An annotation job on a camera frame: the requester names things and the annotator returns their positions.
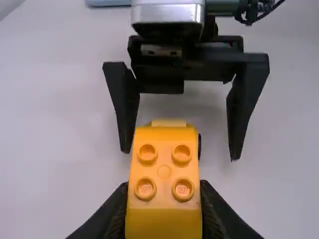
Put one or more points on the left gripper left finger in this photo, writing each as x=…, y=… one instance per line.
x=109, y=216

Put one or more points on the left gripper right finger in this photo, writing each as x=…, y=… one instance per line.
x=219, y=214

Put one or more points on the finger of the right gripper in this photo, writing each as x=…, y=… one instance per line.
x=123, y=104

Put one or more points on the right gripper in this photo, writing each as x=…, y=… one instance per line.
x=207, y=67

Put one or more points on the yellow toy car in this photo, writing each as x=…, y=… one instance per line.
x=163, y=174

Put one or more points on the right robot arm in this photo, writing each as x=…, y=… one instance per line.
x=221, y=6

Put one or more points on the blue mat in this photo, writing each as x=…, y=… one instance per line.
x=107, y=2

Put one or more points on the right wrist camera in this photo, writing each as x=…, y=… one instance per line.
x=167, y=17

